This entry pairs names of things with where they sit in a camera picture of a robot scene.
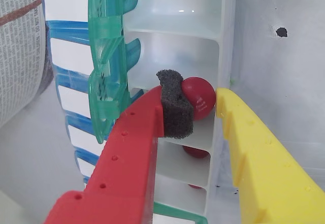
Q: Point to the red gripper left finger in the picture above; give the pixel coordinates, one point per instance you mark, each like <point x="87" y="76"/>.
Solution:
<point x="127" y="170"/>

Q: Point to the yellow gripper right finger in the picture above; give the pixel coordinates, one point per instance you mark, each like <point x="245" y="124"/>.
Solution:
<point x="266" y="170"/>

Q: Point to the blue green pill organizer box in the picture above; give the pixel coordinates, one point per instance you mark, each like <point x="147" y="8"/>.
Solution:
<point x="177" y="53"/>

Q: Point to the small black speck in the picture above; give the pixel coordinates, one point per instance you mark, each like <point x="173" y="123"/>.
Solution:
<point x="281" y="32"/>

